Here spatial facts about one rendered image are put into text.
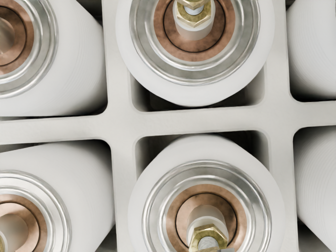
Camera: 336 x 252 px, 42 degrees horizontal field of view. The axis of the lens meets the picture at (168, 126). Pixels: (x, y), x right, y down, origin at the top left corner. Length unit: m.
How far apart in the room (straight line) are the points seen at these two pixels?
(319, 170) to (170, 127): 0.11
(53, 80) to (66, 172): 0.06
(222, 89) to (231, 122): 0.07
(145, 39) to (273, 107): 0.12
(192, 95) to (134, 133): 0.09
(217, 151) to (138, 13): 0.09
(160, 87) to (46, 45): 0.07
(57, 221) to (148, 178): 0.06
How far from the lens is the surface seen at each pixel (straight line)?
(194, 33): 0.24
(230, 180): 0.26
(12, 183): 0.28
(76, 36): 0.28
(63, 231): 0.27
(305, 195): 0.33
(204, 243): 0.21
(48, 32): 0.27
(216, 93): 0.26
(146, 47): 0.26
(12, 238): 0.26
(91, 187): 0.30
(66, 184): 0.28
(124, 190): 0.34
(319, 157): 0.32
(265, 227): 0.26
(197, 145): 0.26
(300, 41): 0.32
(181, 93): 0.26
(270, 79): 0.33
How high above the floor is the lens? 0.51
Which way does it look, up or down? 86 degrees down
